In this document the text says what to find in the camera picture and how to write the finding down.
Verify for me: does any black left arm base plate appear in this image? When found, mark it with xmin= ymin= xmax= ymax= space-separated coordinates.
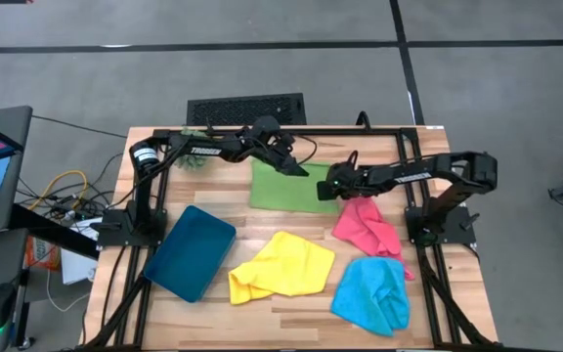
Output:
xmin=96 ymin=207 xmax=168 ymax=248

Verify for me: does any white paper sheet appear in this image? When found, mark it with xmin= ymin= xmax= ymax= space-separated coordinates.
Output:
xmin=60 ymin=217 xmax=101 ymax=286

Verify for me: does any teal plastic bin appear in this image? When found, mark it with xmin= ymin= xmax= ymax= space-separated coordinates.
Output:
xmin=143 ymin=204 xmax=238 ymax=304

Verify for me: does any yellow cable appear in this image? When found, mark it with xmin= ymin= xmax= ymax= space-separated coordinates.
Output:
xmin=27 ymin=169 xmax=89 ymax=212

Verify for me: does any green artificial plant ball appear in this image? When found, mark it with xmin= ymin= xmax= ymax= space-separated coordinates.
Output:
xmin=173 ymin=125 xmax=209 ymax=171

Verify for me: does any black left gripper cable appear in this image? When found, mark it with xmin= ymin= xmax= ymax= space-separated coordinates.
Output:
xmin=290 ymin=135 xmax=319 ymax=166

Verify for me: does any pink microfiber towel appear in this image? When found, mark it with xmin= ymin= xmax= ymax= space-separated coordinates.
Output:
xmin=331 ymin=196 xmax=416 ymax=282

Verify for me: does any white floor cable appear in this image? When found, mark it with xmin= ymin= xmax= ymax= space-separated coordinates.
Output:
xmin=45 ymin=268 xmax=91 ymax=314

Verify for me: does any blue microfiber towel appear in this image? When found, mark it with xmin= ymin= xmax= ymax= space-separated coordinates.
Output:
xmin=329 ymin=255 xmax=411 ymax=338

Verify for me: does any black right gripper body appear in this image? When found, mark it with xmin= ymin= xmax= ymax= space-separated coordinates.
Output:
xmin=328 ymin=161 xmax=374 ymax=199

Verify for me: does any black looped table cable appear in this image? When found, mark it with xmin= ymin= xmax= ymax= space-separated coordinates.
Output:
xmin=354 ymin=110 xmax=372 ymax=134

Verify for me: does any yellow microfiber towel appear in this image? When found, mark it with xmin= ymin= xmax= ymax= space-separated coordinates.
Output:
xmin=227 ymin=231 xmax=336 ymax=306

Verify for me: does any black aluminium table frame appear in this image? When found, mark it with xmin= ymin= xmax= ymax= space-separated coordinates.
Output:
xmin=79 ymin=125 xmax=500 ymax=352

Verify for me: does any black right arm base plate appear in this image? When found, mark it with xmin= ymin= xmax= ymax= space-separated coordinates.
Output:
xmin=405 ymin=204 xmax=478 ymax=246

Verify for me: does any black slanted desk bar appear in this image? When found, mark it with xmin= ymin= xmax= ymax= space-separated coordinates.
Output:
xmin=7 ymin=202 xmax=101 ymax=260

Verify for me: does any orange package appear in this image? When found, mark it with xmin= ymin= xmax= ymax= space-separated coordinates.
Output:
xmin=22 ymin=235 xmax=63 ymax=273

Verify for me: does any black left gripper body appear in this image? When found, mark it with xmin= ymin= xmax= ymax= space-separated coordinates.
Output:
xmin=249 ymin=115 xmax=296 ymax=165

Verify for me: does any green microfiber towel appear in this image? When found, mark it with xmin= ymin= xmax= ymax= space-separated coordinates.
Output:
xmin=248 ymin=158 xmax=341 ymax=215

